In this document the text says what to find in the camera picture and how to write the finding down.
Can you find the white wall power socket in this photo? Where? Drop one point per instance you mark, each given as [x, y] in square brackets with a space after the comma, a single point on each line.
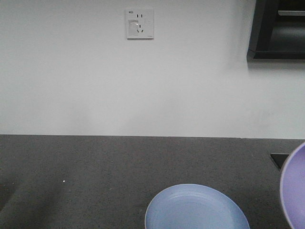
[139, 23]

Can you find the black wall cabinet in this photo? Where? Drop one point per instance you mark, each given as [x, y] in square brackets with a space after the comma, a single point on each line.
[278, 30]

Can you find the black induction cooktop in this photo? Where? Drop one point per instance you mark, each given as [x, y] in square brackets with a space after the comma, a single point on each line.
[279, 159]

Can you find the light blue plastic plate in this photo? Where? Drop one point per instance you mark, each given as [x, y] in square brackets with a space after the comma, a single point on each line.
[193, 206]

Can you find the purple plastic bowl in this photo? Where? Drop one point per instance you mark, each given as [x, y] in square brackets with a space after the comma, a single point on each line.
[292, 188]

